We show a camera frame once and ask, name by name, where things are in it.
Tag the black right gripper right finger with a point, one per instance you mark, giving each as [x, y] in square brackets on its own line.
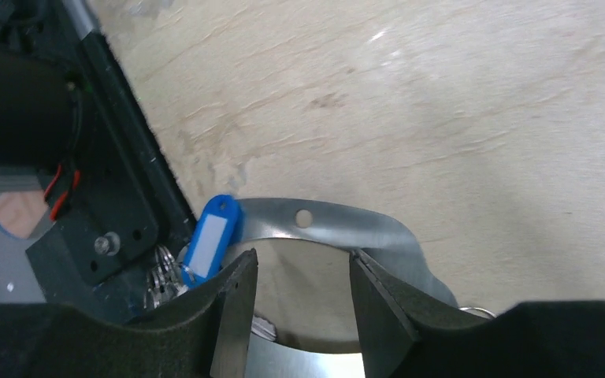
[403, 332]

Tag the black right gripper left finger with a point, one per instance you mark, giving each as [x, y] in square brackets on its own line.
[203, 333]

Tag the large metal keyring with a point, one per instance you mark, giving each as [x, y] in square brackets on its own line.
[386, 240]

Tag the key with blue tag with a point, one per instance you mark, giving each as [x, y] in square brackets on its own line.
[210, 240]

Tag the black metal base rail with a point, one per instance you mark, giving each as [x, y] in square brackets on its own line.
[97, 254]

